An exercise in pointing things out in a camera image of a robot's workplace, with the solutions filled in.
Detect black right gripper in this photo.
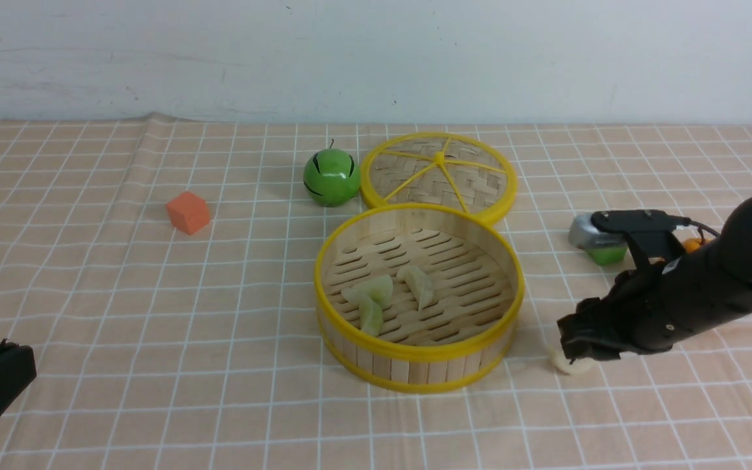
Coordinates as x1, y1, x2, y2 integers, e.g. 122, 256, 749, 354
556, 268, 697, 363

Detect white dumpling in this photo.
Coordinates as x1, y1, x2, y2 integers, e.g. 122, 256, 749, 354
396, 264, 435, 311
548, 346, 597, 377

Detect pale green dumpling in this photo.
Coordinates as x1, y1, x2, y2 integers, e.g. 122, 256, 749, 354
341, 274, 394, 309

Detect translucent green-white dumpling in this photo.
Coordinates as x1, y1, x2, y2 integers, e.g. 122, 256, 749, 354
358, 294, 388, 337

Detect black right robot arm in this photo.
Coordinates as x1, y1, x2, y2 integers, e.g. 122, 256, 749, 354
556, 197, 752, 363

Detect bamboo steamer tray yellow rim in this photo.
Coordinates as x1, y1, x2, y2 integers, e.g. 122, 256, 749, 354
314, 203, 525, 393

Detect bamboo steamer lid yellow rim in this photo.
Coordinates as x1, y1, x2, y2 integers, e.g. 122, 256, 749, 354
360, 132, 518, 225

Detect green foam cube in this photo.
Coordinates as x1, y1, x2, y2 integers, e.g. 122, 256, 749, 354
584, 245, 628, 266

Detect orange yellow toy pear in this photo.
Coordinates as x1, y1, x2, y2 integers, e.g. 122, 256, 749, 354
681, 238, 717, 254

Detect beige checked tablecloth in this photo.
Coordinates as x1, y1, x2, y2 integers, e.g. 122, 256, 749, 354
0, 115, 752, 469

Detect orange foam cube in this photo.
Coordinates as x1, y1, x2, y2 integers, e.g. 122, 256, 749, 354
165, 191, 212, 236

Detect green toy apple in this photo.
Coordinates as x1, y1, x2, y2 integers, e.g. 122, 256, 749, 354
302, 139, 361, 206

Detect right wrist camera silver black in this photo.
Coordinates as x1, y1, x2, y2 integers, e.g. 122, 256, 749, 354
567, 209, 693, 266

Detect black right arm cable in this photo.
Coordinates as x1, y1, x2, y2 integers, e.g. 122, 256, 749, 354
686, 219, 723, 239

